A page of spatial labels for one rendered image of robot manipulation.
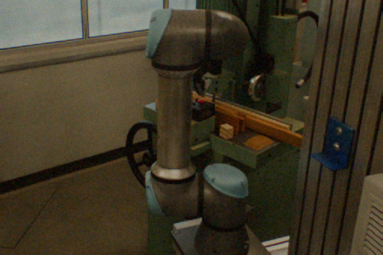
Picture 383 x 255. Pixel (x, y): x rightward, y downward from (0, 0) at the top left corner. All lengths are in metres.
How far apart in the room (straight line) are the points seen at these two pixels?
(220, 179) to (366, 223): 0.41
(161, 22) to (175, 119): 0.23
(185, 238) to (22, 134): 1.89
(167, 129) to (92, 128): 2.16
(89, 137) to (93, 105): 0.23
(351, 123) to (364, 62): 0.13
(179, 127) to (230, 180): 0.20
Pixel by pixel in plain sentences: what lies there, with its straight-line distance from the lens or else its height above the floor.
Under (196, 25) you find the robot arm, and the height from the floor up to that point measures 1.44.
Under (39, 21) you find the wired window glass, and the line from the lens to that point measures 3.05.
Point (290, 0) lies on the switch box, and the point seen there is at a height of 1.35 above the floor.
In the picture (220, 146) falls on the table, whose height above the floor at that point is 0.87.
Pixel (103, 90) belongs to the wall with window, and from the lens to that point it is 3.27.
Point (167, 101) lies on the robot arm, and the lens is 1.16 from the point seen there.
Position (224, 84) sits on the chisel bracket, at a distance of 1.97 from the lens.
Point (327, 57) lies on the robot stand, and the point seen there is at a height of 1.40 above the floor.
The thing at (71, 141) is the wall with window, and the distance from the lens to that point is 3.29.
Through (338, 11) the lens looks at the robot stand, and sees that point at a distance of 1.04.
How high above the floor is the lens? 1.68
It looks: 23 degrees down
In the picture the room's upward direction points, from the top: 2 degrees clockwise
